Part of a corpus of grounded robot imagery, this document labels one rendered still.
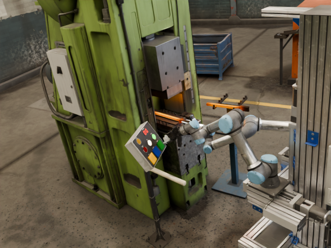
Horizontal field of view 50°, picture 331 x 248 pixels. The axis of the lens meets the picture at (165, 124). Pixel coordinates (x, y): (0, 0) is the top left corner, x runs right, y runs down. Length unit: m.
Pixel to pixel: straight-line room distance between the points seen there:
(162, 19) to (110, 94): 0.83
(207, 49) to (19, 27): 4.56
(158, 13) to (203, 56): 3.84
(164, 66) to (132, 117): 0.53
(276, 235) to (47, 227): 2.34
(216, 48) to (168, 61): 3.75
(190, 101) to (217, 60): 3.28
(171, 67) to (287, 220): 1.55
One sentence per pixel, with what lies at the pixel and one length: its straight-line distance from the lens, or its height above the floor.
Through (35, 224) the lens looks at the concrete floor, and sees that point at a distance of 4.24.
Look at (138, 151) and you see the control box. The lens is 2.74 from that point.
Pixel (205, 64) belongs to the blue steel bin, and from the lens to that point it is 6.96.
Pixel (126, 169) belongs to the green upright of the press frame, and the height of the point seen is 0.48.
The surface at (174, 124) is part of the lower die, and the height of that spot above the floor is 0.99.
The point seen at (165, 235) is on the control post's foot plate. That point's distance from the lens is 3.58.
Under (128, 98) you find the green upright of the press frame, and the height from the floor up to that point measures 1.38.
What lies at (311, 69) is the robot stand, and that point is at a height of 1.70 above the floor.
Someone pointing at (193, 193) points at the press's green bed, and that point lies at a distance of 3.77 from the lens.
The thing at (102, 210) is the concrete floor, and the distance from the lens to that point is 4.07.
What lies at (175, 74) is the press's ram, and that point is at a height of 1.45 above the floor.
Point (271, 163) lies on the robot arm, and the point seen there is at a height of 1.03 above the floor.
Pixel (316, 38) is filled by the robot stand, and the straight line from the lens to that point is 2.28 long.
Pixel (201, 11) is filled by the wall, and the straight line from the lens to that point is 11.50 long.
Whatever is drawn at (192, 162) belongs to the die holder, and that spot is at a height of 0.53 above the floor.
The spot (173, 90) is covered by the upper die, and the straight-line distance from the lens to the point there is 3.19.
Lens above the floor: 2.52
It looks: 27 degrees down
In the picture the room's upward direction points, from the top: 9 degrees counter-clockwise
